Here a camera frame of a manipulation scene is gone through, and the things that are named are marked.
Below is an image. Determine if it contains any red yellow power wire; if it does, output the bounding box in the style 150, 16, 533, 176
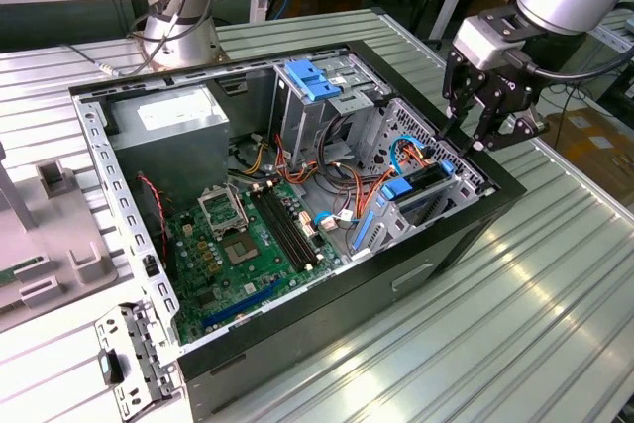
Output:
359, 142, 438, 212

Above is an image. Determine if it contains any black PC case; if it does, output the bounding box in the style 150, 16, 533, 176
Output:
67, 39, 527, 423

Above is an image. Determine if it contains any blue expansion slot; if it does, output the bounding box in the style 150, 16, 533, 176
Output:
201, 277, 284, 331

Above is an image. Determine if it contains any metal disk bay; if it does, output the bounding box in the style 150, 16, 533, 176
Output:
346, 95, 499, 264

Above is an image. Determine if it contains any metal slat shelf table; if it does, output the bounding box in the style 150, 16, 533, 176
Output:
588, 6, 634, 53

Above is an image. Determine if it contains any large brown cardboard box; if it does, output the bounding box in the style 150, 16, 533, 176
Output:
542, 105, 634, 201

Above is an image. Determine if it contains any blue plastic bay latch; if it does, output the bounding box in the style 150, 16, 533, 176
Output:
284, 59, 343, 103

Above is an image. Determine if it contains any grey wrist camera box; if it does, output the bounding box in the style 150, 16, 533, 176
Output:
453, 15, 520, 70

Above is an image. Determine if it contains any blue data wire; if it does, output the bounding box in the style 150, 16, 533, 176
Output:
389, 134, 428, 175

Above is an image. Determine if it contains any green RAM stick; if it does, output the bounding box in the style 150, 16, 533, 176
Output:
0, 255, 45, 288

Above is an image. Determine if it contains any hard disk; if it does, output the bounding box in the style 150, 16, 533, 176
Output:
350, 158, 457, 255

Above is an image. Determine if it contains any grey power supply unit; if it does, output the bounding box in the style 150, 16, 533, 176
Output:
106, 83, 232, 201

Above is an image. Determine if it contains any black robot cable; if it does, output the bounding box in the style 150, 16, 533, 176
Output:
58, 0, 234, 78

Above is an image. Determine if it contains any small blue wire white plug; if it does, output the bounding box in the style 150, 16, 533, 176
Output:
314, 209, 361, 234

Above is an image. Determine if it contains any metal optical drive cage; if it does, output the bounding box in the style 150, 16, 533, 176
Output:
269, 53, 392, 171

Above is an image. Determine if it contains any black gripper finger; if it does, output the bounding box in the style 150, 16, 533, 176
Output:
438, 49, 485, 141
469, 104, 552, 153

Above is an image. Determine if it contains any metal expansion card bracket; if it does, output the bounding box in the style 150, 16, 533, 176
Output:
93, 300, 185, 419

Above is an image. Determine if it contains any orange black wire bundle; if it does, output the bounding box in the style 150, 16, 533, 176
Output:
274, 113, 380, 214

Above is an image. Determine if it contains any green motherboard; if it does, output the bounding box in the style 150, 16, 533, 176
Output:
165, 178, 348, 345

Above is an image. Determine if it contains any black RAM slot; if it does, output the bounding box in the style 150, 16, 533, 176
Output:
249, 184, 311, 274
262, 180, 322, 268

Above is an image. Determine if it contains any yellow wire bundle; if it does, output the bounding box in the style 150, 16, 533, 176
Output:
232, 133, 271, 176

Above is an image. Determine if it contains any brown base plate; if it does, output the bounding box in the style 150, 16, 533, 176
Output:
132, 30, 232, 72

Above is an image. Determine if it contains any CPU socket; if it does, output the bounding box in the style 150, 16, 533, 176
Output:
217, 228, 264, 268

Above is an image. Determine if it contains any grey parts rack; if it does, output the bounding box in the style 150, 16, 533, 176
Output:
0, 138, 121, 335

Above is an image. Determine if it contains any metal socket cover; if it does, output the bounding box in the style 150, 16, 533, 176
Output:
196, 183, 250, 242

